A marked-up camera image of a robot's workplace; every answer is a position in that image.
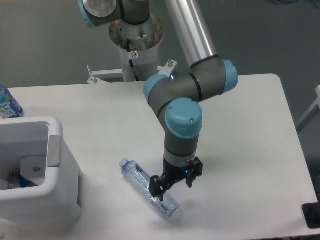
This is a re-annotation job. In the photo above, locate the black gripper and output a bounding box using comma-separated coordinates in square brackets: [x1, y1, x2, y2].
[149, 157, 203, 202]

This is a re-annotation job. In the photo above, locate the clear plastic water bottle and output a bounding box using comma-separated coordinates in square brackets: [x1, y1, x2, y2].
[119, 158, 180, 221]

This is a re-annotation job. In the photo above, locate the white plastic wrapper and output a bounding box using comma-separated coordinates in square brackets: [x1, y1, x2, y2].
[20, 156, 47, 186]

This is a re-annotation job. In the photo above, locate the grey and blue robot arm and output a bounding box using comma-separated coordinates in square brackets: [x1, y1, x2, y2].
[78, 0, 239, 200]

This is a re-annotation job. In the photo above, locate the white plastic trash can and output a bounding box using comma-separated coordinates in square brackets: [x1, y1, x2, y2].
[0, 116, 83, 224]

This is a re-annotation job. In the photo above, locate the black clamp at table edge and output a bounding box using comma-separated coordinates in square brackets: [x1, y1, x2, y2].
[302, 202, 320, 229]

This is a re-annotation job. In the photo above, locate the blue snack packet in bin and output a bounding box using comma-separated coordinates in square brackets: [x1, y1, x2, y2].
[9, 172, 37, 189]

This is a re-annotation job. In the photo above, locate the blue labelled bottle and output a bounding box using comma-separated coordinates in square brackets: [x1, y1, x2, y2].
[0, 84, 24, 119]

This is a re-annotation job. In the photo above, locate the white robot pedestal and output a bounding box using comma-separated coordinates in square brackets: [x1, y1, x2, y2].
[87, 14, 178, 84]

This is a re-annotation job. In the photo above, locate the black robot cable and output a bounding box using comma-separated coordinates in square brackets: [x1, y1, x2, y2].
[126, 38, 141, 82]

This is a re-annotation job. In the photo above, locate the white metal frame right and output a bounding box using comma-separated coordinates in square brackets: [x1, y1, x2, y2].
[295, 85, 320, 133]

